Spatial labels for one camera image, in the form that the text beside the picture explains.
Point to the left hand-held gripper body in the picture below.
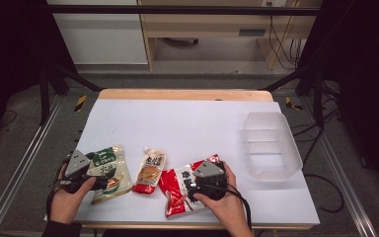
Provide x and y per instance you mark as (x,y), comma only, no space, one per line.
(76,163)

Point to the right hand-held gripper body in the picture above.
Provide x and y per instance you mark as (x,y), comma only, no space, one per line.
(209,169)

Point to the red and white seasoning packet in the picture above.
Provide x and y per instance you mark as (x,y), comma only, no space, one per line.
(176,187)

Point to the green and beige food packet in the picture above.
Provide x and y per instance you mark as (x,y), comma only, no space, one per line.
(116,161)

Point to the clear plastic container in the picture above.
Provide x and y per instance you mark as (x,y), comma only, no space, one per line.
(271,148)

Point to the person's right hand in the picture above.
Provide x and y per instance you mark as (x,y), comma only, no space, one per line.
(228,207)

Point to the person's left hand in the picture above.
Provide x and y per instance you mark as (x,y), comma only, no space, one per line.
(64,205)

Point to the white paper sheet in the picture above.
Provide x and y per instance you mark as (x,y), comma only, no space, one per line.
(177,131)

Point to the yellow black tape strip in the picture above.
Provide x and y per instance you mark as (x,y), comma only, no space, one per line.
(288,102)
(80,102)

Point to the wooden table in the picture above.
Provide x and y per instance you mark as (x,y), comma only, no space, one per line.
(184,94)

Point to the white cabinet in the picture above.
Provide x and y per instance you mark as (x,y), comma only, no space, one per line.
(102,39)

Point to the black curtain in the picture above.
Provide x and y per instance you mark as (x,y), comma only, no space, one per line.
(368,49)
(10,49)

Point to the light wooden desk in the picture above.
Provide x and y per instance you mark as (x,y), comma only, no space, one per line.
(204,24)

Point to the black horizontal frame bar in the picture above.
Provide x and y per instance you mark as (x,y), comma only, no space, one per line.
(177,10)

